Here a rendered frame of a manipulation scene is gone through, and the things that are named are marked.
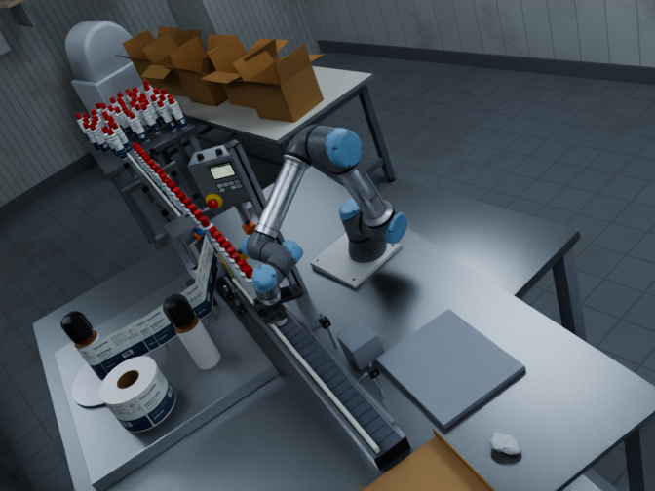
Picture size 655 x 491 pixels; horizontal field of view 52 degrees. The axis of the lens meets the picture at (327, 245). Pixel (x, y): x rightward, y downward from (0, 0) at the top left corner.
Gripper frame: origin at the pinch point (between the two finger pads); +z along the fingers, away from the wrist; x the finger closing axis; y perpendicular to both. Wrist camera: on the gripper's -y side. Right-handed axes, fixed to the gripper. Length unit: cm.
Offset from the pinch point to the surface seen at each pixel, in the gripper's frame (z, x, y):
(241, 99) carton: 123, -193, -78
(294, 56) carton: 69, -157, -102
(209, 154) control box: -34, -50, -7
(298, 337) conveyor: 0.6, 10.1, -0.8
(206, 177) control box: -30, -44, -2
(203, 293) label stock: 8.4, -27.4, 17.6
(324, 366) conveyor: -8.8, 26.4, -0.7
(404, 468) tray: -27, 68, 0
